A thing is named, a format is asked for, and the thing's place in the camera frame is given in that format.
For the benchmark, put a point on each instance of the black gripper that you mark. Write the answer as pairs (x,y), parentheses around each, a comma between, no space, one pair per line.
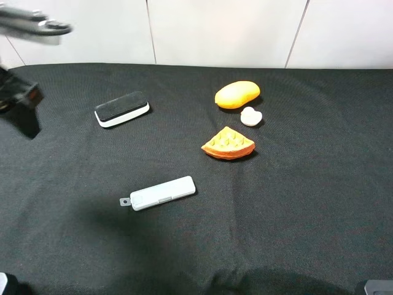
(17,91)

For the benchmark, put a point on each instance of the black white board eraser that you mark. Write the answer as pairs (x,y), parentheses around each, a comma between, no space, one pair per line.
(121,109)

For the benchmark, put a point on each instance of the grey flat usb device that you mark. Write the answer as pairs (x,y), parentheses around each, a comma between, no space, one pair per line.
(160,193)

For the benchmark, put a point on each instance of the orange waffle slice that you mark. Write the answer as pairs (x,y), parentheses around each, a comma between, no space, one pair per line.
(228,144)

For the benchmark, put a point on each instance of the yellow mango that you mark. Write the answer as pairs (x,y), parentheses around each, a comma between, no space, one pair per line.
(236,94)

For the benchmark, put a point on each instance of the black tablecloth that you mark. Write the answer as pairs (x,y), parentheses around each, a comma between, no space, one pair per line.
(309,211)

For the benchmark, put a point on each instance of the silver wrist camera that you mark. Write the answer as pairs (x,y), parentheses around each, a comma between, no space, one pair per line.
(32,25)

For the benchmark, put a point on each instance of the grey bracket bottom left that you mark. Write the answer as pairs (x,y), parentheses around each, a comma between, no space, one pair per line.
(3,283)

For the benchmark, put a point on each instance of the grey bracket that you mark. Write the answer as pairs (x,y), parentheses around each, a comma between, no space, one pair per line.
(3,283)
(379,287)

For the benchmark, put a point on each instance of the grey bracket bottom right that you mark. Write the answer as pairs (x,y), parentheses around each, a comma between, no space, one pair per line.
(379,287)

